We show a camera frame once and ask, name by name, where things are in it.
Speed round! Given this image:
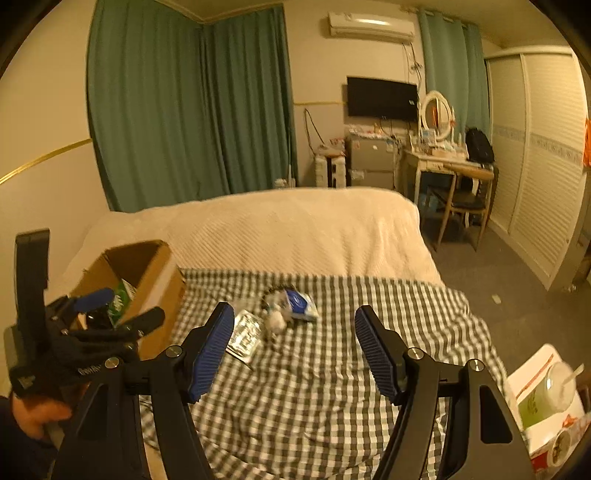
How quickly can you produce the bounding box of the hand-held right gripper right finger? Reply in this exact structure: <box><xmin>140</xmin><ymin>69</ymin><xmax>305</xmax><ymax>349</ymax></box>
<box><xmin>353</xmin><ymin>305</ymin><xmax>537</xmax><ymax>480</ymax></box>

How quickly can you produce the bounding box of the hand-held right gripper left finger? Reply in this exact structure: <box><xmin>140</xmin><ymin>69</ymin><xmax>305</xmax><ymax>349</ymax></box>
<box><xmin>50</xmin><ymin>301</ymin><xmax>236</xmax><ymax>480</ymax></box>

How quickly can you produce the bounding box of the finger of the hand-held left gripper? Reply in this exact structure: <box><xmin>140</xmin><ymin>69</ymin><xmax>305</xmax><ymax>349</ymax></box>
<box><xmin>59</xmin><ymin>288</ymin><xmax>115</xmax><ymax>320</ymax></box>
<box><xmin>112</xmin><ymin>306</ymin><xmax>166</xmax><ymax>345</ymax></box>

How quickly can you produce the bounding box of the green snack packet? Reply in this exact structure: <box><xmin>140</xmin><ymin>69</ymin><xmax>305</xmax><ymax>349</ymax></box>
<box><xmin>108</xmin><ymin>278</ymin><xmax>138</xmax><ymax>325</ymax></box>

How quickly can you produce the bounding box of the brown cardboard box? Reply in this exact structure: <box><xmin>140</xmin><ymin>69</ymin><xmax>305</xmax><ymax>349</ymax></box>
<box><xmin>69</xmin><ymin>239</ymin><xmax>187</xmax><ymax>361</ymax></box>

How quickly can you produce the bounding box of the person's left forearm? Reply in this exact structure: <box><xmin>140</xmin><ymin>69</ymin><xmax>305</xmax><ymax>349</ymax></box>
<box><xmin>0</xmin><ymin>394</ymin><xmax>58</xmax><ymax>480</ymax></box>

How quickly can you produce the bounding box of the person's left hand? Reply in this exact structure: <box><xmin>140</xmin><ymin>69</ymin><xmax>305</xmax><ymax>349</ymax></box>
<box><xmin>11</xmin><ymin>393</ymin><xmax>74</xmax><ymax>440</ymax></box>

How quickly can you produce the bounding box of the silver foil packet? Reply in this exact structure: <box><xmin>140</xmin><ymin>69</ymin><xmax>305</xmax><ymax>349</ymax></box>
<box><xmin>224</xmin><ymin>309</ymin><xmax>264</xmax><ymax>371</ymax></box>

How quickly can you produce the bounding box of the grey checked cloth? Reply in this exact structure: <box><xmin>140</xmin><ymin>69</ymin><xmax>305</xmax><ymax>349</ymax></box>
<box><xmin>139</xmin><ymin>268</ymin><xmax>509</xmax><ymax>480</ymax></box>

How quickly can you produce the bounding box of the small white round object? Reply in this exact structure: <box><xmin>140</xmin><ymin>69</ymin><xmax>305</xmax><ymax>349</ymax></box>
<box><xmin>264</xmin><ymin>311</ymin><xmax>288</xmax><ymax>336</ymax></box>

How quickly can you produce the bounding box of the blue and white packet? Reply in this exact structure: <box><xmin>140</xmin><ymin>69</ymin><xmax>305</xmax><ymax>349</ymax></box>
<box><xmin>272</xmin><ymin>286</ymin><xmax>321</xmax><ymax>324</ymax></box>

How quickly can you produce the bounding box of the cream ribbed blanket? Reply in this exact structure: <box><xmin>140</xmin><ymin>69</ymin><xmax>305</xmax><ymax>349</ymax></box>
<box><xmin>69</xmin><ymin>187</ymin><xmax>443</xmax><ymax>297</ymax></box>

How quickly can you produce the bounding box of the wooden chair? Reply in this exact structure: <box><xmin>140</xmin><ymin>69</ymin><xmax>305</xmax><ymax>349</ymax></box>
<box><xmin>422</xmin><ymin>164</ymin><xmax>495</xmax><ymax>253</ymax></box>

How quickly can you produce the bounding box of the green drink cup with lid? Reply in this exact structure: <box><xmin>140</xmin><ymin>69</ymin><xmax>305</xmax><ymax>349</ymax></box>
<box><xmin>517</xmin><ymin>360</ymin><xmax>579</xmax><ymax>428</ymax></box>

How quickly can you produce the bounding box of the white storage crate stack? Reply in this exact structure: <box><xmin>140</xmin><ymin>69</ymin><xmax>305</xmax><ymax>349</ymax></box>
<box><xmin>314</xmin><ymin>154</ymin><xmax>347</xmax><ymax>188</ymax></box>

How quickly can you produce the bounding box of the grey mini fridge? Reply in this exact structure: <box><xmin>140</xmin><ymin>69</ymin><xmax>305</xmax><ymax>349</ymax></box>
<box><xmin>345</xmin><ymin>133</ymin><xmax>399</xmax><ymax>190</ymax></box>

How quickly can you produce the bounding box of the white dressing desk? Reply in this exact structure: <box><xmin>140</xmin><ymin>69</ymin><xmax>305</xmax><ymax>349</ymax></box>
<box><xmin>399</xmin><ymin>144</ymin><xmax>498</xmax><ymax>210</ymax></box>

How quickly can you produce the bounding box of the wide green curtain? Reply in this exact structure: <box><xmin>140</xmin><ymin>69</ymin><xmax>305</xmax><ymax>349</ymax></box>
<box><xmin>87</xmin><ymin>2</ymin><xmax>299</xmax><ymax>214</ymax></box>

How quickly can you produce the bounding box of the bowl of food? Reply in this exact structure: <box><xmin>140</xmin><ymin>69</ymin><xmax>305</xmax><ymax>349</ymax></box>
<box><xmin>549</xmin><ymin>428</ymin><xmax>579</xmax><ymax>463</ymax></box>

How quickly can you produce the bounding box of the row of cosmetic bottles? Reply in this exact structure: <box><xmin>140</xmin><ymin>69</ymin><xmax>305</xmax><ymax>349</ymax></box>
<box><xmin>409</xmin><ymin>130</ymin><xmax>468</xmax><ymax>157</ymax></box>

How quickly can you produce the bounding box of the black backpack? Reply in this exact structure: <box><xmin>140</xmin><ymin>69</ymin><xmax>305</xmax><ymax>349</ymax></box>
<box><xmin>464</xmin><ymin>127</ymin><xmax>496</xmax><ymax>164</ymax></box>

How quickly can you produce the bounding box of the oval white vanity mirror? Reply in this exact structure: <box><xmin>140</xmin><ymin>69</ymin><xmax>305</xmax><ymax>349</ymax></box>
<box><xmin>419</xmin><ymin>90</ymin><xmax>456</xmax><ymax>142</ymax></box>

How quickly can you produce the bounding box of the white louvred wardrobe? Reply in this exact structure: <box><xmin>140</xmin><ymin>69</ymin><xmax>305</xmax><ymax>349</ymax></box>
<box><xmin>482</xmin><ymin>46</ymin><xmax>590</xmax><ymax>292</ymax></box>

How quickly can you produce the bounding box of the narrow green curtain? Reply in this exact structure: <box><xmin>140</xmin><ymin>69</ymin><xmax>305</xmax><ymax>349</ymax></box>
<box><xmin>417</xmin><ymin>8</ymin><xmax>491</xmax><ymax>141</ymax></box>

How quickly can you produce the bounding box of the white air conditioner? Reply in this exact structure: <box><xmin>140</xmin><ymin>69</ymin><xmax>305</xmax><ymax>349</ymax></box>
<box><xmin>327</xmin><ymin>11</ymin><xmax>417</xmax><ymax>45</ymax></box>

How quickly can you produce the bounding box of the black wall television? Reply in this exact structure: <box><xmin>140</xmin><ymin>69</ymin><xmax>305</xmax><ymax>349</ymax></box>
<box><xmin>346</xmin><ymin>76</ymin><xmax>419</xmax><ymax>122</ymax></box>

